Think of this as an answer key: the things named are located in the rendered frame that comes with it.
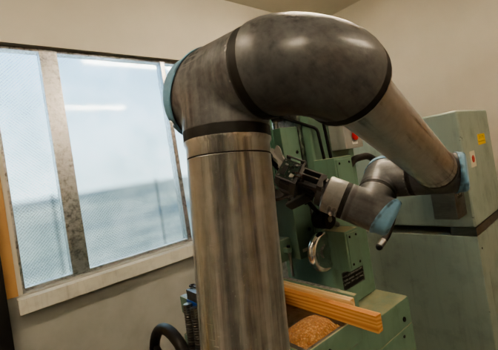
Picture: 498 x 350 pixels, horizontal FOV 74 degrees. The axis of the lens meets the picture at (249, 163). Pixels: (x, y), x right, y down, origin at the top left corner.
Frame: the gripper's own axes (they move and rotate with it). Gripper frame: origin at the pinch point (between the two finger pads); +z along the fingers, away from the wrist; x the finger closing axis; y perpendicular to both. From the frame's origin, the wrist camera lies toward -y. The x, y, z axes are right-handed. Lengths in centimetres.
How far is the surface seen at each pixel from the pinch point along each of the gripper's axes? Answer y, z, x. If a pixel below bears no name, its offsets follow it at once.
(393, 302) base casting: -45, -49, 2
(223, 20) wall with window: -81, 121, -163
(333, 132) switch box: -13.6, -12.5, -31.7
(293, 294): -25.5, -20.7, 19.1
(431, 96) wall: -138, -50, -202
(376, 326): -10.1, -41.2, 20.4
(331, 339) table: -13.1, -33.6, 26.9
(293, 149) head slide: -12.4, -3.9, -19.1
